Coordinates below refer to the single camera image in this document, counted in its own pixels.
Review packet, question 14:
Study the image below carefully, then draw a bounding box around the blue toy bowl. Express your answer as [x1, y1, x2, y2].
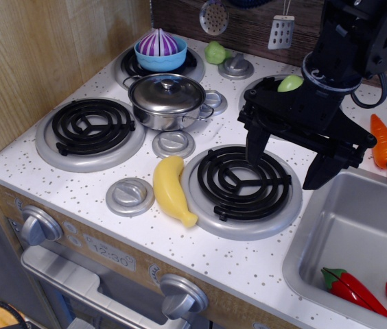
[134, 37, 187, 73]

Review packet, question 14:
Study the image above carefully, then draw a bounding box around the oven clock display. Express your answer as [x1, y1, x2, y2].
[83, 234, 136, 271]

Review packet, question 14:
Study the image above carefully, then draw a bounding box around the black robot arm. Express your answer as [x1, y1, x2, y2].
[239, 1, 387, 190]

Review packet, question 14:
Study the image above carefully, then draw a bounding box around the hanging silver spatula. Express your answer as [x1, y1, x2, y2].
[268, 1, 295, 50]

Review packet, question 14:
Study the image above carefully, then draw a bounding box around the small stainless steel pot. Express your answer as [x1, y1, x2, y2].
[128, 73, 215, 131]

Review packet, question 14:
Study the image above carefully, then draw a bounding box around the front right black burner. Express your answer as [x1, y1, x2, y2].
[180, 145, 303, 241]

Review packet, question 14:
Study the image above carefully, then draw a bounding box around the red toy chili pepper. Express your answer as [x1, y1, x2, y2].
[321, 267, 387, 317]

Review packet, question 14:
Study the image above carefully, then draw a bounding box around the grey stovetop knob middle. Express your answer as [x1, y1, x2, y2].
[152, 130, 196, 158]

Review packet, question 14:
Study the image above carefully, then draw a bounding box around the yellow toy banana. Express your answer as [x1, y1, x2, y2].
[153, 156, 198, 228]

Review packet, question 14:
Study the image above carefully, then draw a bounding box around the green toy lettuce piece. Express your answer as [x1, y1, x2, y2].
[204, 41, 232, 65]

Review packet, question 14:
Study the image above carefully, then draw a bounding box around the grey stovetop knob back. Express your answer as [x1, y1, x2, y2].
[218, 53, 254, 80]

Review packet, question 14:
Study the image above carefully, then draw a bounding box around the grey oven dial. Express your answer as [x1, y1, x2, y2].
[160, 273, 209, 320]
[21, 205, 63, 246]

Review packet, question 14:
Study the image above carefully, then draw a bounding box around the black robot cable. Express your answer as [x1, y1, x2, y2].
[351, 72, 387, 110]

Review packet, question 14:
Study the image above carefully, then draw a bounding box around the silver pot lid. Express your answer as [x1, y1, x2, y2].
[128, 73, 205, 114]

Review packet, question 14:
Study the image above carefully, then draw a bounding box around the purple striped toy onion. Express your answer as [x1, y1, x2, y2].
[138, 29, 178, 57]

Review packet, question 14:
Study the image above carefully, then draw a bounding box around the light green toy fruit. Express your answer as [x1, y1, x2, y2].
[277, 75, 303, 93]

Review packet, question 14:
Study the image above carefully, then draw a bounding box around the front left black burner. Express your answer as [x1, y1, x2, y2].
[35, 98, 145, 173]

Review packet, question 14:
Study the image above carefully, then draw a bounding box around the grey oven door handle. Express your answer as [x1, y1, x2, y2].
[21, 246, 191, 328]

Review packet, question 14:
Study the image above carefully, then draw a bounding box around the hanging silver skimmer spoon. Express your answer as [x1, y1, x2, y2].
[199, 0, 229, 36]

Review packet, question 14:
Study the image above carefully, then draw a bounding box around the black burner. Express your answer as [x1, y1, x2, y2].
[180, 145, 303, 241]
[35, 98, 145, 173]
[114, 47, 205, 90]

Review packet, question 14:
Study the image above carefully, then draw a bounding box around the grey stovetop knob by pot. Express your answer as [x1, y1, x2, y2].
[203, 90, 228, 116]

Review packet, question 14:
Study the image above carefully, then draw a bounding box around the back left black burner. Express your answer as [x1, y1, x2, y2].
[114, 47, 205, 90]

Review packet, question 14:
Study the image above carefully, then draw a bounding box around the right grey oven dial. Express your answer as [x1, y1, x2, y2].
[160, 273, 209, 320]

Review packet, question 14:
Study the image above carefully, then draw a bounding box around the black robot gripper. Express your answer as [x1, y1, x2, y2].
[238, 63, 376, 190]

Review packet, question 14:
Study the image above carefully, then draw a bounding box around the grey stovetop knob front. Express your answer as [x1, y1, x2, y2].
[106, 178, 155, 217]

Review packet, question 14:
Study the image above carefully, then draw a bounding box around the left grey oven dial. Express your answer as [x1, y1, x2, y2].
[21, 205, 63, 246]

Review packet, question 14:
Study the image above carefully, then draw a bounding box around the silver toy sink basin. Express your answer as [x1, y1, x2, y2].
[283, 169, 387, 328]

